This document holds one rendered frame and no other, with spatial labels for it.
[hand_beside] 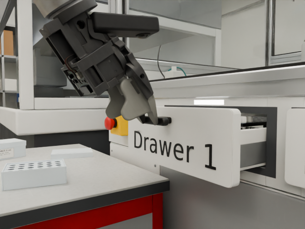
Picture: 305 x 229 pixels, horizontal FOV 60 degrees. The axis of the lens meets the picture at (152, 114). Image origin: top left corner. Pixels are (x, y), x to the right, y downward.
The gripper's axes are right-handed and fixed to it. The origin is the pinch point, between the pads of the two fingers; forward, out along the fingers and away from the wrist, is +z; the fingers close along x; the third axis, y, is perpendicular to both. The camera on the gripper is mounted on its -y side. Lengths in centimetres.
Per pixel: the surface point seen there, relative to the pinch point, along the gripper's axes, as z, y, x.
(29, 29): -29, -14, -80
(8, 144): 0, 19, -55
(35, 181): 3.5, 20.1, -20.9
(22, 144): 3, 16, -56
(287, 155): 11.7, -7.1, 17.4
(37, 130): 7, 8, -80
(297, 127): 8.3, -9.5, 18.8
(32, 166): 1.7, 18.7, -24.6
